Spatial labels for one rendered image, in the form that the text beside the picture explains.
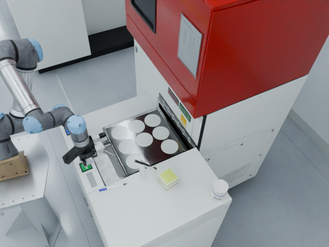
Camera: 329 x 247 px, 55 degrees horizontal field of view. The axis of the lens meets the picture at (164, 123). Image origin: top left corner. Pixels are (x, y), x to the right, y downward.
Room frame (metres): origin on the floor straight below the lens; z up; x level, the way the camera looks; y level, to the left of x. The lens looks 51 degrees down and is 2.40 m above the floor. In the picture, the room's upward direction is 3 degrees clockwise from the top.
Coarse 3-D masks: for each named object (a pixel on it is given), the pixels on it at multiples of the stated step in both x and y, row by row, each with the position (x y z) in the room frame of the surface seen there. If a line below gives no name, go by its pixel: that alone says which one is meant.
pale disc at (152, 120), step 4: (148, 116) 1.24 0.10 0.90; (152, 116) 1.25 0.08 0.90; (156, 116) 1.25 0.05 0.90; (144, 120) 1.21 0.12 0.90; (148, 120) 1.21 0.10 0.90; (152, 120) 1.22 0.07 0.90; (156, 120) 1.22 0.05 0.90; (160, 120) 1.22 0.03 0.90; (148, 124) 1.18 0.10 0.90; (152, 124) 1.18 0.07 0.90; (156, 124) 1.18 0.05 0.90
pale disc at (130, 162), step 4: (128, 156) 0.95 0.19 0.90; (132, 156) 0.95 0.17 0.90; (136, 156) 0.95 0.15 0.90; (140, 156) 0.95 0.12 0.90; (128, 160) 0.92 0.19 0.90; (132, 160) 0.92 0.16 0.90; (128, 164) 0.90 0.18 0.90; (132, 164) 0.90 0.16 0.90; (136, 164) 0.90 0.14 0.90; (132, 168) 0.87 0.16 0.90; (136, 168) 0.88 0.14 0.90
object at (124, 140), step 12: (132, 120) 1.21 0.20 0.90; (108, 132) 1.10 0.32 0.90; (120, 132) 1.11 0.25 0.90; (132, 132) 1.11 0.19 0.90; (144, 132) 1.12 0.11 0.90; (120, 144) 1.03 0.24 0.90; (132, 144) 1.03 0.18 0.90; (156, 144) 1.04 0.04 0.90; (180, 144) 1.05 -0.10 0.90; (120, 156) 0.94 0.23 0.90; (144, 156) 0.95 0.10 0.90; (156, 156) 0.96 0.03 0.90; (168, 156) 0.96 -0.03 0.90
